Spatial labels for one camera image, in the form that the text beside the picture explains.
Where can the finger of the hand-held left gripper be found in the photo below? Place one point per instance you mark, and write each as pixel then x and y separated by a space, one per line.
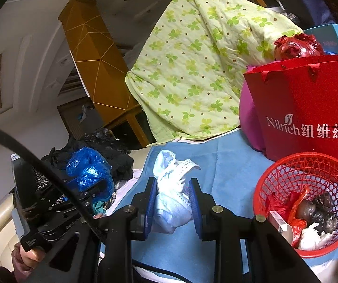
pixel 104 187
pixel 83 205

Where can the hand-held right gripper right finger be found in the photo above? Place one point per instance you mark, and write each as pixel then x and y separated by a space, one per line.
pixel 194 209

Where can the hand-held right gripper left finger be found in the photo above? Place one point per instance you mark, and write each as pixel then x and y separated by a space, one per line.
pixel 149 209

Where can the blue plastic bag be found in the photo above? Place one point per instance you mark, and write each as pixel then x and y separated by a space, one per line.
pixel 88 168

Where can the white tissue bundle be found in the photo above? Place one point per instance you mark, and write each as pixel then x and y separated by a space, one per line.
pixel 171 188

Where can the small white red box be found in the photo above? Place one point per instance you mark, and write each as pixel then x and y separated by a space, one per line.
pixel 279 222

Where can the red plastic mesh basket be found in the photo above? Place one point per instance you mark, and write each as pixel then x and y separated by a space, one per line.
pixel 277 179

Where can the dark grey plastic bag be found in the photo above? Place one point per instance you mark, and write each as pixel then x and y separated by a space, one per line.
pixel 319 212

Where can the person's left forearm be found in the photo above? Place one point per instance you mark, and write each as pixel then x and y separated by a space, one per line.
pixel 17 268

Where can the person's left hand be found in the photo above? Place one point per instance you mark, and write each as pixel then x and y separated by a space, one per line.
pixel 29 255

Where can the teal cloth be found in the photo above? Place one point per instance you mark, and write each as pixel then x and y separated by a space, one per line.
pixel 99 207

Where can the white sheet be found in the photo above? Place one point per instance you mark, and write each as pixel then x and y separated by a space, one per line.
pixel 127 185

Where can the black white dotted cloth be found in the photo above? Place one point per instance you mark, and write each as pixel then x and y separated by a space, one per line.
pixel 40 179

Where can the black clothes pile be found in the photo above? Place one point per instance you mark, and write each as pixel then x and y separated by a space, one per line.
pixel 118 159

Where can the blue towel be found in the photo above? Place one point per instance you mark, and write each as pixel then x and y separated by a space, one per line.
pixel 222 159

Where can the dark wooden shelf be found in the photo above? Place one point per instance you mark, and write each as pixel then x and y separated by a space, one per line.
pixel 71 118

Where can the magenta pillow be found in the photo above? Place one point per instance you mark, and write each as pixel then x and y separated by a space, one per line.
pixel 250 118

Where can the orange wooden cabinet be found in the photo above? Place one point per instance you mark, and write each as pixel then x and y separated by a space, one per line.
pixel 98 73

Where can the green floral quilt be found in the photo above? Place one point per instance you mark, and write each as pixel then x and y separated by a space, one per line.
pixel 192 64

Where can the red paper bag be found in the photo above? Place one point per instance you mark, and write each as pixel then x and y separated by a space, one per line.
pixel 298 103

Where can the knotted red plastic bag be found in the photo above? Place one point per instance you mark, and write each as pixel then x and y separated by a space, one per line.
pixel 292 48

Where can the light blue box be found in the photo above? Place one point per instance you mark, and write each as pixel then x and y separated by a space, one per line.
pixel 333 35

